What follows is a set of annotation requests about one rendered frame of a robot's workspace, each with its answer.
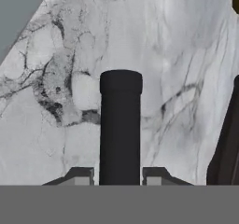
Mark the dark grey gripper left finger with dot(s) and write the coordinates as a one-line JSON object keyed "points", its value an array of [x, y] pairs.
{"points": [[81, 173]]}

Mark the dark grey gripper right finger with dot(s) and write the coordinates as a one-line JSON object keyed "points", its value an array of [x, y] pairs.
{"points": [[155, 173]]}

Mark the dark brown tall object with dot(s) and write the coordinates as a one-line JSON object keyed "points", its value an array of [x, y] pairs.
{"points": [[226, 146]]}

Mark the dark brown round object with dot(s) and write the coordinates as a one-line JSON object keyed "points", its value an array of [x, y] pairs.
{"points": [[236, 1]]}

